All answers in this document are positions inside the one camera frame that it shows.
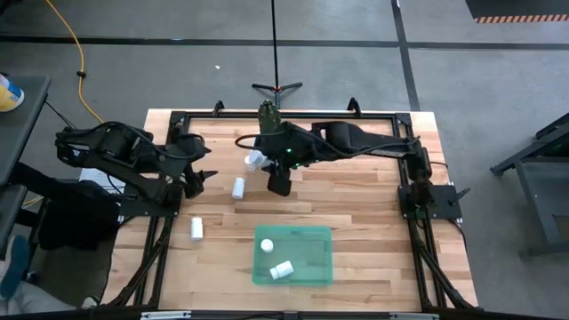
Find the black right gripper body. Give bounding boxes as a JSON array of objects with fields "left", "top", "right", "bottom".
[{"left": 267, "top": 170, "right": 293, "bottom": 197}]

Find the person's leg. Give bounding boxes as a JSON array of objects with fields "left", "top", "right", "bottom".
[{"left": 0, "top": 283, "right": 100, "bottom": 317}]

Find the dark grey desk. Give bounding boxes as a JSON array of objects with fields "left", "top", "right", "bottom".
[{"left": 0, "top": 76, "right": 52, "bottom": 261}]

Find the green translucent plastic basket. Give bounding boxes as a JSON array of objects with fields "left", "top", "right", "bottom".
[{"left": 252, "top": 225, "right": 334, "bottom": 287}]

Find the black mat with orange stripes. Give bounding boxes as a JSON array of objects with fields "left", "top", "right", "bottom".
[{"left": 464, "top": 0, "right": 569, "bottom": 24}]

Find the yellow power cable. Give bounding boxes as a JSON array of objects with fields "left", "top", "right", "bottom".
[{"left": 44, "top": 0, "right": 106, "bottom": 124}]

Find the yellow blue white container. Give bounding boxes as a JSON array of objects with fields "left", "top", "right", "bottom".
[{"left": 0, "top": 73, "right": 26, "bottom": 112}]

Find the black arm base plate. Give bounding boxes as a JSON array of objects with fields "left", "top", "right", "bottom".
[
  {"left": 117, "top": 184, "right": 183, "bottom": 219},
  {"left": 398, "top": 184, "right": 463, "bottom": 221}
]

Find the thin black cable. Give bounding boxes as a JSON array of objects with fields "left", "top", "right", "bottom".
[{"left": 44, "top": 100, "right": 76, "bottom": 131}]

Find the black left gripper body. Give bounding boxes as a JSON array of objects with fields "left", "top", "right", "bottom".
[{"left": 181, "top": 163, "right": 206, "bottom": 200}]

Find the black tripod stand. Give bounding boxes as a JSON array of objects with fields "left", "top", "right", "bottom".
[{"left": 251, "top": 0, "right": 304, "bottom": 108}]

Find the dark grey metal stand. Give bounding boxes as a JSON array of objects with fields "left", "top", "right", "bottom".
[{"left": 490, "top": 113, "right": 569, "bottom": 260}]

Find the silver metal bracket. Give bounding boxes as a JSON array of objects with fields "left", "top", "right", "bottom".
[
  {"left": 140, "top": 310, "right": 192, "bottom": 320},
  {"left": 389, "top": 312, "right": 440, "bottom": 320}
]

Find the black clamp lever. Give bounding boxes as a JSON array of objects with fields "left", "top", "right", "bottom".
[{"left": 448, "top": 187, "right": 471, "bottom": 206}]

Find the black fabric bag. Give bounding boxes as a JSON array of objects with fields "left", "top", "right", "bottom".
[{"left": 37, "top": 180, "right": 121, "bottom": 252}]

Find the green cactus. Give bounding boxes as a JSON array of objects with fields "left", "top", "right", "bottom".
[{"left": 258, "top": 100, "right": 282, "bottom": 134}]

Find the black aluminium frame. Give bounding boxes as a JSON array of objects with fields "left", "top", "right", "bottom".
[{"left": 100, "top": 96, "right": 481, "bottom": 320}]

